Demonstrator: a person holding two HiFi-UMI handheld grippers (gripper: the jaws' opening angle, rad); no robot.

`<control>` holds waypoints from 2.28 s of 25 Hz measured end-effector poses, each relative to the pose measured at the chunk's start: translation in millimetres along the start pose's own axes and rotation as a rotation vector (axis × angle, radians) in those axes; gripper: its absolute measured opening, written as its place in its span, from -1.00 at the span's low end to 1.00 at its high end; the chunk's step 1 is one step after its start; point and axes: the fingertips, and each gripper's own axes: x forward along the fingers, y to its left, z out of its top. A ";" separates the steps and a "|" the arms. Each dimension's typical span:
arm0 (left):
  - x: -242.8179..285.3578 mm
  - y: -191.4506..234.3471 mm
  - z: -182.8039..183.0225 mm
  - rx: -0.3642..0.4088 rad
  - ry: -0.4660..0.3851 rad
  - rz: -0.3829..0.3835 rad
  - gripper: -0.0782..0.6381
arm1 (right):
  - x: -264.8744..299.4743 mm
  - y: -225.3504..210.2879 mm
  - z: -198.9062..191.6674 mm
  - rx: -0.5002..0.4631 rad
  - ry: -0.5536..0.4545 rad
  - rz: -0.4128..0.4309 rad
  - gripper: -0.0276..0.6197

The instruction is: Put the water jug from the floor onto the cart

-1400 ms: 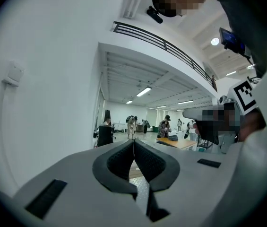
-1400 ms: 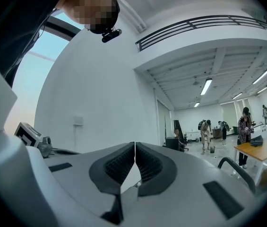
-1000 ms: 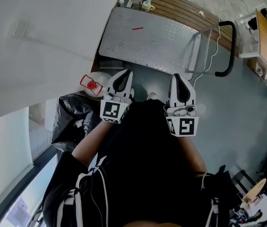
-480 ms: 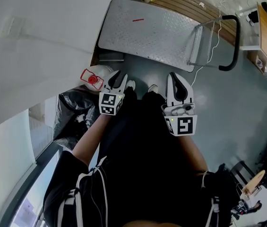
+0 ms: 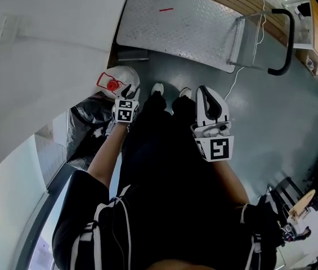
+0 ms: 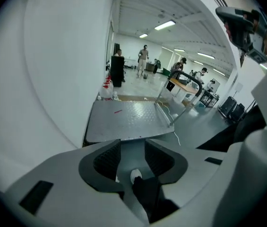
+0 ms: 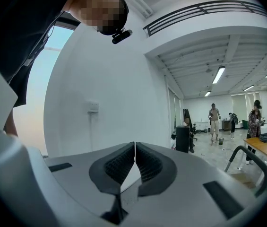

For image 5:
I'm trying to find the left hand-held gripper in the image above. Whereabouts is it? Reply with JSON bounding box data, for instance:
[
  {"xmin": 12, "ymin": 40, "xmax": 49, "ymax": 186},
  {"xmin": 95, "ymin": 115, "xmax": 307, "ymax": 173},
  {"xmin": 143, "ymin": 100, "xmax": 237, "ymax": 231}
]
[{"xmin": 111, "ymin": 83, "xmax": 141, "ymax": 124}]

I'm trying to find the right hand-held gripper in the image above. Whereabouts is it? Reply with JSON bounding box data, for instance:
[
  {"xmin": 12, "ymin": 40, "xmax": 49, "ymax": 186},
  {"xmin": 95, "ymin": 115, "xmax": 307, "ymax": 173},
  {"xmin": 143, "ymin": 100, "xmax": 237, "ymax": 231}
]
[{"xmin": 190, "ymin": 85, "xmax": 235, "ymax": 163}]

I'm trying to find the clear water jug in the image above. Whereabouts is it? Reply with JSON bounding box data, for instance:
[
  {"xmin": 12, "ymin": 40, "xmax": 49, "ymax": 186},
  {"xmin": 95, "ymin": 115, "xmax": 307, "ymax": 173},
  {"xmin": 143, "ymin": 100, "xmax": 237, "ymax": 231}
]
[{"xmin": 96, "ymin": 65, "xmax": 141, "ymax": 100}]

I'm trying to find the metal platform cart black handle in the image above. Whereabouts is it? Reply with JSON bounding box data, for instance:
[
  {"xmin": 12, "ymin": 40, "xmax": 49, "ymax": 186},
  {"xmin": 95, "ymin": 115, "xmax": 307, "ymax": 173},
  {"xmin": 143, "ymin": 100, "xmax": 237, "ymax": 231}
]
[{"xmin": 115, "ymin": 0, "xmax": 296, "ymax": 76}]

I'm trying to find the person's right forearm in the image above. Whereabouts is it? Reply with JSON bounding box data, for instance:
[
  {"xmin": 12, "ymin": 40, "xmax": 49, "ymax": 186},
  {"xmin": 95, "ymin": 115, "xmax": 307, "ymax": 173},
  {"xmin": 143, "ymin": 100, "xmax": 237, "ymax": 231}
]
[{"xmin": 210, "ymin": 159, "xmax": 251, "ymax": 206}]

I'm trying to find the person's left forearm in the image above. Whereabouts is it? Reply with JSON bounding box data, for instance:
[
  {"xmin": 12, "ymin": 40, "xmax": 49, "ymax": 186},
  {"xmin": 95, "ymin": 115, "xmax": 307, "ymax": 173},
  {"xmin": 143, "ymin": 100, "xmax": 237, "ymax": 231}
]
[{"xmin": 87, "ymin": 122, "xmax": 130, "ymax": 191}]

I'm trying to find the person's white left shoe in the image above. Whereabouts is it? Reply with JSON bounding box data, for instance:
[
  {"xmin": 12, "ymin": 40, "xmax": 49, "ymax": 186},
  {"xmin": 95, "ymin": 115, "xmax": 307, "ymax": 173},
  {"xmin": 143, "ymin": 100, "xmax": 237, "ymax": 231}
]
[{"xmin": 150, "ymin": 82, "xmax": 165, "ymax": 96}]

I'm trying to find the black trash bag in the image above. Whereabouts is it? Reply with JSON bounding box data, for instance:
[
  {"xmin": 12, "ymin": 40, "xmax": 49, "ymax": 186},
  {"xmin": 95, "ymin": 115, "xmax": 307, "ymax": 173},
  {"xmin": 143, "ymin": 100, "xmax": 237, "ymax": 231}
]
[{"xmin": 66, "ymin": 94, "xmax": 126, "ymax": 171}]

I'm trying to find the person's black clothing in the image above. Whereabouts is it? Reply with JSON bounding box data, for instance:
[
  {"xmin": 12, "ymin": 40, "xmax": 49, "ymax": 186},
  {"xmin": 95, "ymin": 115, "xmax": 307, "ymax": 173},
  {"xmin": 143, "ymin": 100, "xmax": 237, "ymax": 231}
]
[{"xmin": 52, "ymin": 94, "xmax": 282, "ymax": 270}]

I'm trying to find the brown cardboard box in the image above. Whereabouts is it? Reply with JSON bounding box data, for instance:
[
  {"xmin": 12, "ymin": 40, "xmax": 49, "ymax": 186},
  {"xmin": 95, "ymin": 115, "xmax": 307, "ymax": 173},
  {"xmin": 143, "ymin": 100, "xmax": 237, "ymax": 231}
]
[{"xmin": 295, "ymin": 49, "xmax": 318, "ymax": 77}]

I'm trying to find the light wooden oval board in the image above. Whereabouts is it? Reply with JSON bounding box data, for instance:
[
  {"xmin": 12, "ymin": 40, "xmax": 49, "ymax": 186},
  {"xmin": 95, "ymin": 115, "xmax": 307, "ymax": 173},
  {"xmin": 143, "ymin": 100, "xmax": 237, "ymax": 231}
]
[{"xmin": 289, "ymin": 188, "xmax": 316, "ymax": 222}]

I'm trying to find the white paper notice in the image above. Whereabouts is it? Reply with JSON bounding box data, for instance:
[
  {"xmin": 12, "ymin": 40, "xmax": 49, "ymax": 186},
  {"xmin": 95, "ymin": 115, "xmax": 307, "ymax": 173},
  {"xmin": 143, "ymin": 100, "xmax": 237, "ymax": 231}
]
[{"xmin": 32, "ymin": 236, "xmax": 53, "ymax": 267}]

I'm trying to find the long white cable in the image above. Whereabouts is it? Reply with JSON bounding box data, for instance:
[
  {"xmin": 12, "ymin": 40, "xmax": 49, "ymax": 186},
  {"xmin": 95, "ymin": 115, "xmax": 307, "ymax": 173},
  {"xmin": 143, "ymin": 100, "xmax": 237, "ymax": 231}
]
[{"xmin": 223, "ymin": 0, "xmax": 269, "ymax": 101}]

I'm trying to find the black metal stool frame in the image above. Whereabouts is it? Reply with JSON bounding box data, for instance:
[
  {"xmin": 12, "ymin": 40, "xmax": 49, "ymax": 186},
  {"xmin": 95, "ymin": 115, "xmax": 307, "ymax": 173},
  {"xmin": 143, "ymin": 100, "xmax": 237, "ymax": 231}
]
[{"xmin": 271, "ymin": 175, "xmax": 306, "ymax": 205}]

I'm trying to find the dark window frame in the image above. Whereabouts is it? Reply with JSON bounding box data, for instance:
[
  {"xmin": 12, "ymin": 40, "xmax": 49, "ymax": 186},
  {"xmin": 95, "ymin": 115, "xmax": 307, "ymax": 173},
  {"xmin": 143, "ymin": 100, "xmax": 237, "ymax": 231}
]
[{"xmin": 15, "ymin": 161, "xmax": 75, "ymax": 270}]

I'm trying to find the white wall outlet plate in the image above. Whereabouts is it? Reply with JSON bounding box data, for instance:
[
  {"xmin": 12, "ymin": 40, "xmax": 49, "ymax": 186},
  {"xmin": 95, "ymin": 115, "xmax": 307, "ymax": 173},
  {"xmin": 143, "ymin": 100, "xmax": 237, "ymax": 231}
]
[{"xmin": 0, "ymin": 15, "xmax": 17, "ymax": 43}]

